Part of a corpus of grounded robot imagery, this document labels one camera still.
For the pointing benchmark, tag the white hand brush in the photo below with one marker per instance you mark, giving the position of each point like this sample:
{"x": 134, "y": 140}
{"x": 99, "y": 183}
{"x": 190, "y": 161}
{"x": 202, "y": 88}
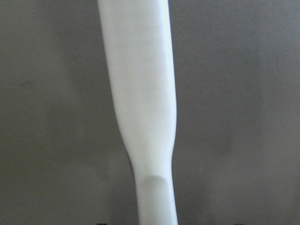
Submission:
{"x": 139, "y": 55}

